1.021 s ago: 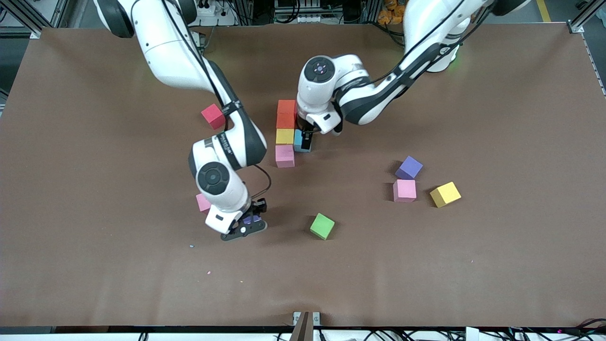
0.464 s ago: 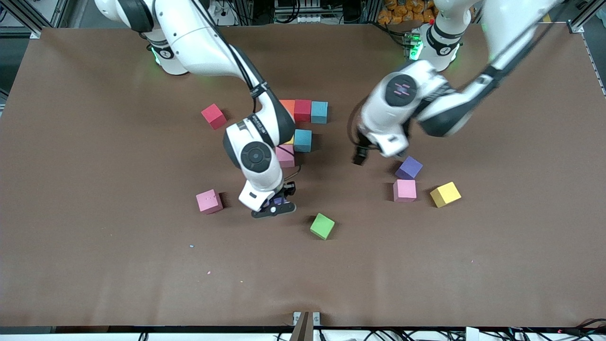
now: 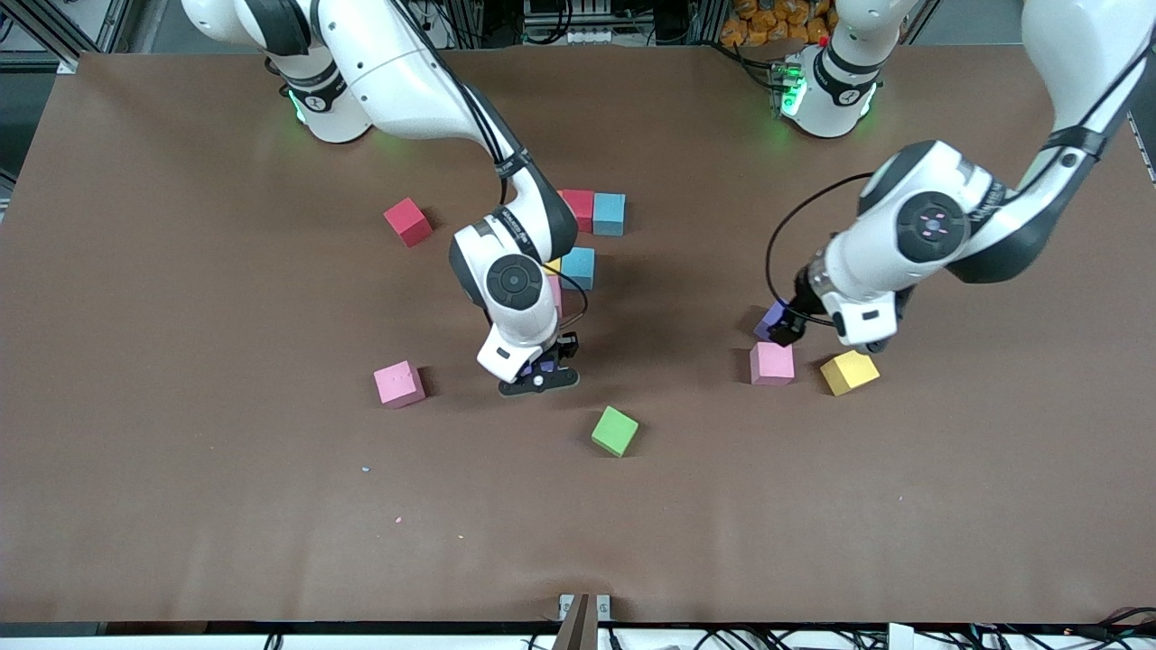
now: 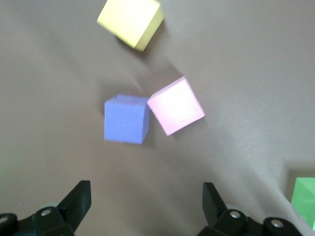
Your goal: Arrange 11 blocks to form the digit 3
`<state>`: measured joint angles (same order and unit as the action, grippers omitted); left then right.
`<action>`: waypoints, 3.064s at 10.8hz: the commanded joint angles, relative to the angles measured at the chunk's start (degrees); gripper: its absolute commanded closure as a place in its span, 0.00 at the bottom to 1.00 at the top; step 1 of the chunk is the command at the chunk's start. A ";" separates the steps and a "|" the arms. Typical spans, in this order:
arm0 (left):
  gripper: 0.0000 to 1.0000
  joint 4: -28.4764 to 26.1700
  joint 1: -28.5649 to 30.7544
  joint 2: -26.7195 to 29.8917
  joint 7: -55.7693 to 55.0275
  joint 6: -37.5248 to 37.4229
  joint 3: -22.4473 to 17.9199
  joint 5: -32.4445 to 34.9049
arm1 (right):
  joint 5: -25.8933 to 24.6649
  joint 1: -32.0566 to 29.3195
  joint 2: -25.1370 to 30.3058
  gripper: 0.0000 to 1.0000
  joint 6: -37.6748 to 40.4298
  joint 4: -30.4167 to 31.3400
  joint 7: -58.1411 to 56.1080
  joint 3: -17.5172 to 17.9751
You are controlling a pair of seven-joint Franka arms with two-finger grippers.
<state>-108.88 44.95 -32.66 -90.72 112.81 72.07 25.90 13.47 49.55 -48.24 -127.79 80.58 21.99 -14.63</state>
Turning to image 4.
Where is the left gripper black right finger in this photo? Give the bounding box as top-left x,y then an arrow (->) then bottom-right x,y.
199,181 -> 303,236

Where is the green foam cube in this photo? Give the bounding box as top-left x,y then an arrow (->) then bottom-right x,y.
291,177 -> 315,231

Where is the pink foam cube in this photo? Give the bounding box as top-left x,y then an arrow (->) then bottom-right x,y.
147,75 -> 206,136

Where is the yellow foam cube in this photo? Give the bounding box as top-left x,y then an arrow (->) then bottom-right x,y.
96,0 -> 165,52

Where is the purple foam cube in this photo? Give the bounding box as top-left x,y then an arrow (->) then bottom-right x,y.
103,94 -> 151,145

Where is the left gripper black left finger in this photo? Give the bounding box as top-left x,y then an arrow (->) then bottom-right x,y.
0,180 -> 92,236

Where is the brown paper table cover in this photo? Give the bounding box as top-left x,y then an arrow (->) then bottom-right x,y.
0,0 -> 315,236

